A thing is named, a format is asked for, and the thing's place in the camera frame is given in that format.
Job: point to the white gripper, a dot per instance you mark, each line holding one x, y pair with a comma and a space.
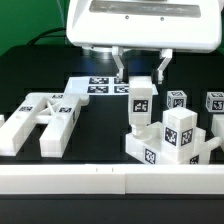
182, 25

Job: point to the white chair seat part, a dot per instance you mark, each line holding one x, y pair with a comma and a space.
161, 145

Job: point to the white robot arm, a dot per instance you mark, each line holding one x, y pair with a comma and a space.
100, 50

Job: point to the white sheet with four tags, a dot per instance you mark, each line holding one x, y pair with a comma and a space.
96, 86

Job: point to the white tagged cube block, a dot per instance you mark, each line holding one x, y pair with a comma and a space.
215, 101
176, 98

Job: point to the white right tagged cube block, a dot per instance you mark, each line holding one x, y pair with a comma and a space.
215, 101

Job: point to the white part at right edge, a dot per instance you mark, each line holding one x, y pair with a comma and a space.
217, 127

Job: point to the white part at edge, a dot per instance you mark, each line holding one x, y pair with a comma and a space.
217, 127
2, 120

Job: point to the white part at left edge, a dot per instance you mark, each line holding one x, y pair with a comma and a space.
2, 120

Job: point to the white chair back frame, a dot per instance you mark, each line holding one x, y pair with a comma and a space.
57, 111

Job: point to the white front rail fixture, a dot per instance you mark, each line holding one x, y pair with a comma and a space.
111, 179

